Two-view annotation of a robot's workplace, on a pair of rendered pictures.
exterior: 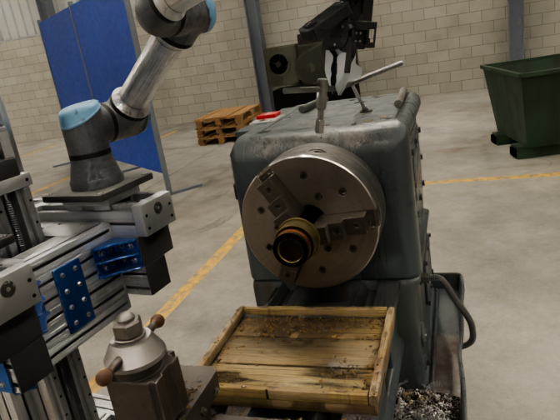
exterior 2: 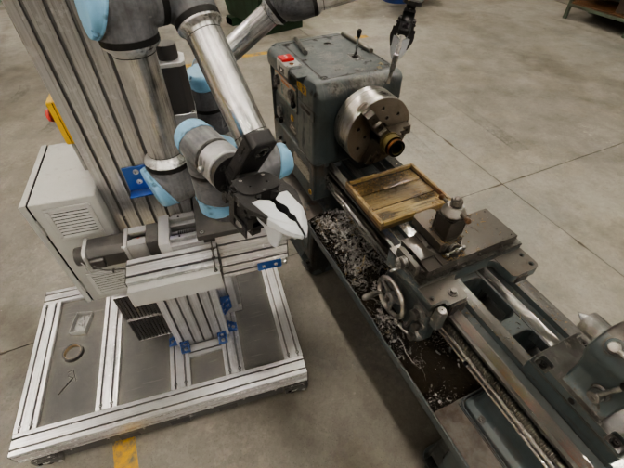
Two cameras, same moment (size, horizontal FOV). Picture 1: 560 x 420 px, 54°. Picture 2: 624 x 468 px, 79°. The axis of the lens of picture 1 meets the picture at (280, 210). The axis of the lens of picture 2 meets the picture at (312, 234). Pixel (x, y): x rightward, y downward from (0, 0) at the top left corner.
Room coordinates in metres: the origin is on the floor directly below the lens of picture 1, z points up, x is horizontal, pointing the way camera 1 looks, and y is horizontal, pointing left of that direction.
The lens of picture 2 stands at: (0.29, 1.18, 1.95)
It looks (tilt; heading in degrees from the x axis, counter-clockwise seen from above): 45 degrees down; 316
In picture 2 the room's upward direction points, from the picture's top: straight up
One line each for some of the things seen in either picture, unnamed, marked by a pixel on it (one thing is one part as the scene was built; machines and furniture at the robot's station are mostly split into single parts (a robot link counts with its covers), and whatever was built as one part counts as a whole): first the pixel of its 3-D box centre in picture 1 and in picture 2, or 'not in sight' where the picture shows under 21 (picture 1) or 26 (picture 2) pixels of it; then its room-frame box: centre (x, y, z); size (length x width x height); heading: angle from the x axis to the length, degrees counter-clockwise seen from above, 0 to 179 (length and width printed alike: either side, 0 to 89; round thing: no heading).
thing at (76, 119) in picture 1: (85, 127); (204, 85); (1.56, 0.50, 1.33); 0.13 x 0.12 x 0.14; 144
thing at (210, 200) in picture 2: not in sight; (221, 186); (0.86, 0.88, 1.46); 0.11 x 0.08 x 0.11; 83
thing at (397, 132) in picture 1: (339, 177); (329, 95); (1.57, -0.19, 1.06); 0.59 x 0.48 x 0.39; 160
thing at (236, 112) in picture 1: (231, 123); not in sight; (9.44, 0.59, 0.22); 1.25 x 0.86 x 0.44; 163
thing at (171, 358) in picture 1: (149, 387); (449, 221); (0.63, 0.21, 1.07); 0.07 x 0.07 x 0.10; 70
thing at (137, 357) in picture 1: (132, 347); (454, 208); (0.62, 0.21, 1.13); 0.08 x 0.08 x 0.03
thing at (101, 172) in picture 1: (93, 167); (210, 116); (1.55, 0.51, 1.21); 0.15 x 0.15 x 0.10
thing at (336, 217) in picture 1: (345, 224); (399, 130); (1.09, -0.13, 1.09); 0.12 x 0.11 x 0.05; 70
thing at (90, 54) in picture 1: (92, 92); not in sight; (7.71, 2.27, 1.18); 4.12 x 0.80 x 2.35; 32
